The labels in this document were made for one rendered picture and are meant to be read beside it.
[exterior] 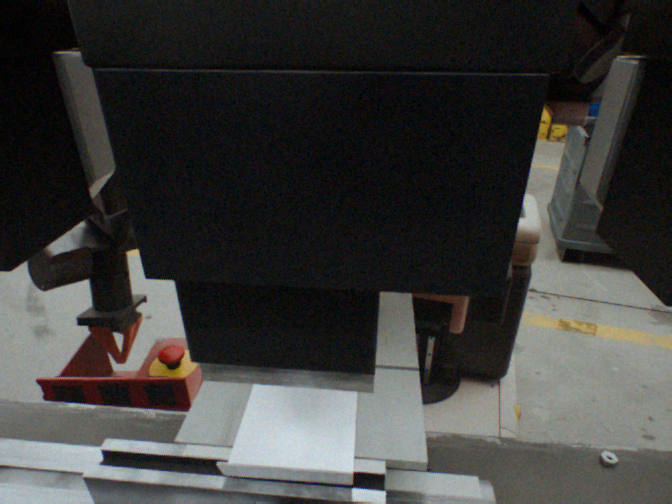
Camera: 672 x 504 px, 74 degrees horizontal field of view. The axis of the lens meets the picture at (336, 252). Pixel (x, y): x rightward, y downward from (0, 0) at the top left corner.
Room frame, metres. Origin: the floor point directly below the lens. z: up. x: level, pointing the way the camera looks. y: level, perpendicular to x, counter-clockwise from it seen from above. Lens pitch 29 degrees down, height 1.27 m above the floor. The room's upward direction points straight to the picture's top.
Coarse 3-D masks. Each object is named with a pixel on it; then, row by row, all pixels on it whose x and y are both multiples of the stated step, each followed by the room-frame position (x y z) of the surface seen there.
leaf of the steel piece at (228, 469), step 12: (228, 468) 0.18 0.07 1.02; (240, 468) 0.18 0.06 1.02; (252, 468) 0.18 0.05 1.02; (264, 468) 0.18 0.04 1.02; (276, 468) 0.18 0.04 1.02; (288, 468) 0.18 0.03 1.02; (300, 468) 0.18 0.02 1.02; (300, 480) 0.18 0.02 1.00; (312, 480) 0.18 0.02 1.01; (324, 480) 0.18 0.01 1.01; (336, 480) 0.18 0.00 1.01; (348, 480) 0.18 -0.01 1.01
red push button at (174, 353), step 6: (168, 348) 0.53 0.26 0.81; (174, 348) 0.53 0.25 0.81; (180, 348) 0.53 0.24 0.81; (162, 354) 0.52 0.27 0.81; (168, 354) 0.52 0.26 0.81; (174, 354) 0.52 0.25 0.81; (180, 354) 0.52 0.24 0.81; (162, 360) 0.51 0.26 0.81; (168, 360) 0.51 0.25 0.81; (174, 360) 0.51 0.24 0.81; (180, 360) 0.52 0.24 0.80; (168, 366) 0.52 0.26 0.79; (174, 366) 0.52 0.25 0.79
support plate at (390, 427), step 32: (384, 320) 0.35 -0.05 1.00; (384, 352) 0.31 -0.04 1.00; (416, 352) 0.31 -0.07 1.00; (224, 384) 0.27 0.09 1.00; (384, 384) 0.27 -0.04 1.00; (416, 384) 0.27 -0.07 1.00; (192, 416) 0.24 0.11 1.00; (224, 416) 0.24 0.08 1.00; (384, 416) 0.24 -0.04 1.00; (416, 416) 0.24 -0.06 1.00; (384, 448) 0.21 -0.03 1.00; (416, 448) 0.21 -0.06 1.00
